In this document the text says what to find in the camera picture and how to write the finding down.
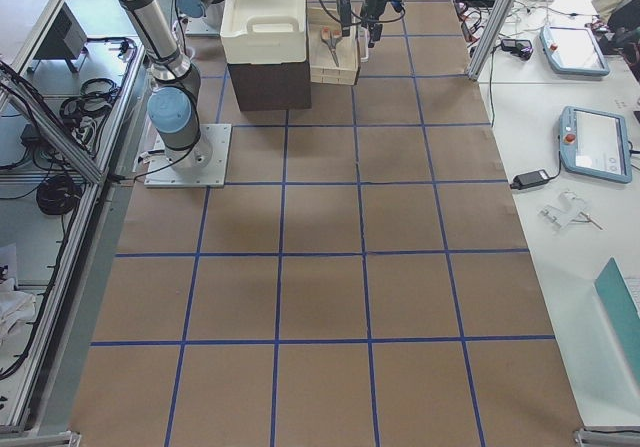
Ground grey orange scissors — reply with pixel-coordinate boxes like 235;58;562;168
320;26;342;67

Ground black power adapter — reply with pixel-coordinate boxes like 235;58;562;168
510;169;551;191

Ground aluminium frame rail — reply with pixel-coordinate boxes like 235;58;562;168
1;61;105;184

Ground white plastic tray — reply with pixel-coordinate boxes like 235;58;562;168
220;0;307;65

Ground teal folder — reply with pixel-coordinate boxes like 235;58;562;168
595;258;639;364

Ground clear plastic parts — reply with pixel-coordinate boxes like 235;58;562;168
540;190;603;231

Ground far teach pendant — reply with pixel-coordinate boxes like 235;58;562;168
539;25;610;77

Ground wooden drawer with white handle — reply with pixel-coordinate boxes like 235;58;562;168
307;7;369;86

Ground near teach pendant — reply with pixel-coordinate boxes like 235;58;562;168
559;106;632;184

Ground coiled black cables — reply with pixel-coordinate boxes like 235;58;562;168
34;35;141;218

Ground dark brown drawer cabinet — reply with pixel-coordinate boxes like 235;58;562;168
228;61;312;112

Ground black box on floor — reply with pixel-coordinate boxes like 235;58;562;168
27;3;88;73

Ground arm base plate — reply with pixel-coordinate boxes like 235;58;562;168
184;17;222;37
144;124;232;188

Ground aluminium frame post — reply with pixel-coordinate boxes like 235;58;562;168
466;0;515;81

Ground teach pendant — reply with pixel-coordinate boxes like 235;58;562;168
539;25;610;77
559;106;632;184

